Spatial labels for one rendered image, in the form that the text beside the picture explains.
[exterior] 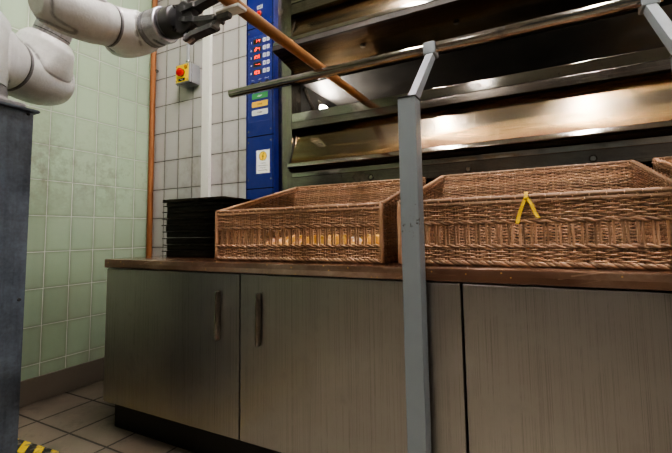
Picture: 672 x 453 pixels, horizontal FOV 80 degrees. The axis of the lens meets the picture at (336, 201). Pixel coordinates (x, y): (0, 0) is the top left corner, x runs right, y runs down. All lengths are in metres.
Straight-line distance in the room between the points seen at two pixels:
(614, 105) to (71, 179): 2.10
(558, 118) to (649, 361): 0.80
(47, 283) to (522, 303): 1.81
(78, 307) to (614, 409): 1.96
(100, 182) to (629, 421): 2.07
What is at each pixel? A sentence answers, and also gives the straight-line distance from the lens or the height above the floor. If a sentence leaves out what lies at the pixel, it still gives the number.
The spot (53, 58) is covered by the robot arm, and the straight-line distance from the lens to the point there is 1.52.
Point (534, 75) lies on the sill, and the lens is 1.51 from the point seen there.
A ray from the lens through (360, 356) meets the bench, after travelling 1.01.
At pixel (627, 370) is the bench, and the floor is 0.41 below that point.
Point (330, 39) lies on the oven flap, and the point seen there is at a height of 1.40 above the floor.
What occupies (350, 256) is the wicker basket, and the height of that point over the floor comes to 0.60.
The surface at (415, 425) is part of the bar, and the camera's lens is 0.94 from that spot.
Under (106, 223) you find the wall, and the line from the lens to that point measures 2.20.
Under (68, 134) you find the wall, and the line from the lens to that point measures 2.15.
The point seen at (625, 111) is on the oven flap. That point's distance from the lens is 1.48.
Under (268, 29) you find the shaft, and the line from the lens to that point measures 1.12.
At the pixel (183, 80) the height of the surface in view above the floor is 1.42.
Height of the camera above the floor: 0.66
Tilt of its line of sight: 5 degrees up
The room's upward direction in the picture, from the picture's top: 1 degrees counter-clockwise
